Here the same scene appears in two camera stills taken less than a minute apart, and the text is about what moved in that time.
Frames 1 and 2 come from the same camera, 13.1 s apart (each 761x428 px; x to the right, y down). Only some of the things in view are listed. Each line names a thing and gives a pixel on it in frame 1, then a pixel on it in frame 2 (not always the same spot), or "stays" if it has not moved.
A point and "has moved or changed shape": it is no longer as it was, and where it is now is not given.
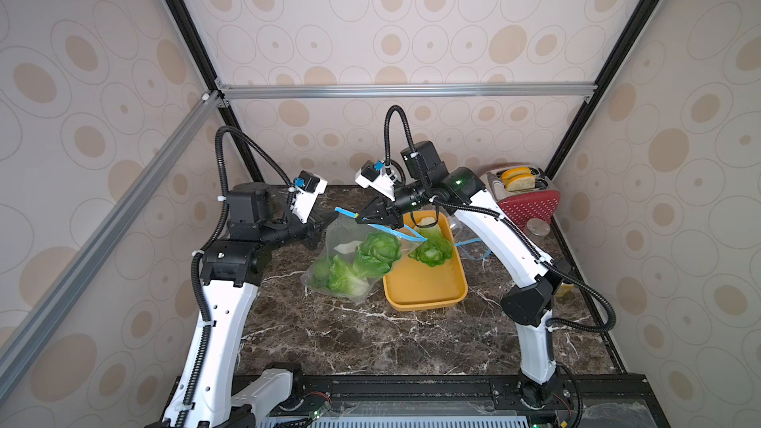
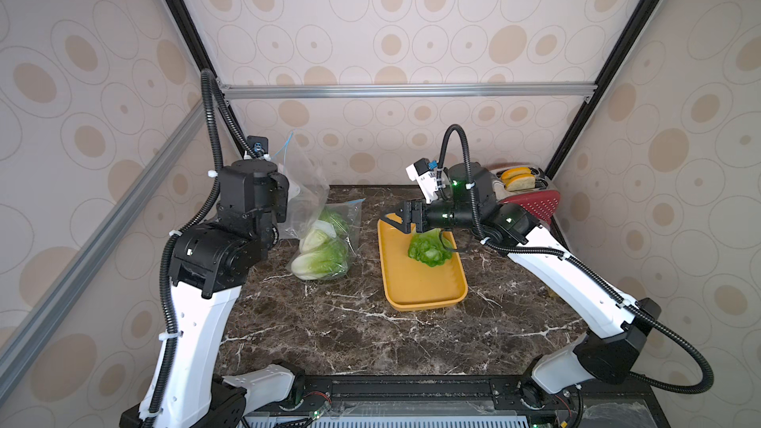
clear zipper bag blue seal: [354, 257] has moved or changed shape
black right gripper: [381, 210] -> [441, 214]
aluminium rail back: [282, 91] stays
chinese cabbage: [377, 253] -> [323, 249]
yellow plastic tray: [412, 284] stays
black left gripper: [315, 225] -> [284, 190]
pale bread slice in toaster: [520, 182] stays
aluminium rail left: [28, 338] stays
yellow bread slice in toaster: [514, 171] stays
